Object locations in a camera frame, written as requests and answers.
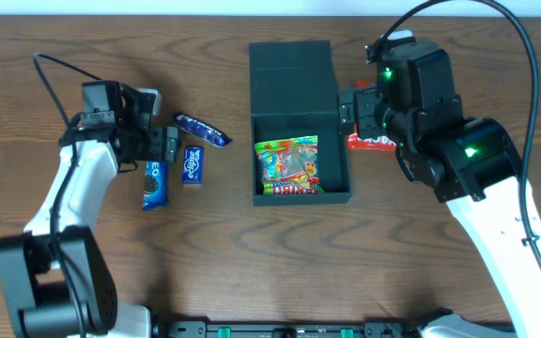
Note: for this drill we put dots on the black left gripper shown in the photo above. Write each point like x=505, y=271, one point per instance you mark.
x=170, y=144

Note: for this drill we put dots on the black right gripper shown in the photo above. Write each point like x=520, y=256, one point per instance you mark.
x=347, y=111

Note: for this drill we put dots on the red Hacks candy bag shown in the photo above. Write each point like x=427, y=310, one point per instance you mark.
x=381, y=143

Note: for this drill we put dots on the blue Oreo cookie pack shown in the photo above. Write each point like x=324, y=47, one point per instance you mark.
x=155, y=185

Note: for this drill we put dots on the dark blue snack wrapper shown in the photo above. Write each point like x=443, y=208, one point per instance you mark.
x=201, y=129

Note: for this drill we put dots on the Haribo sour worms bag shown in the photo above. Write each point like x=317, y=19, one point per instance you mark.
x=289, y=166

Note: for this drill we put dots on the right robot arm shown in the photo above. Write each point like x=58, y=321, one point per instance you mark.
x=471, y=164

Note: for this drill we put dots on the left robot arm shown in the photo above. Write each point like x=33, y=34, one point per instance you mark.
x=53, y=275

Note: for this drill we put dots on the blue Eclipse mints tin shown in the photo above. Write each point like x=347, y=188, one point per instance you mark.
x=192, y=165

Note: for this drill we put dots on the black open gift box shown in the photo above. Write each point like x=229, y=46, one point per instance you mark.
x=294, y=92

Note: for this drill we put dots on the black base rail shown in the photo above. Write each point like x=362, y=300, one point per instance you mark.
x=447, y=327

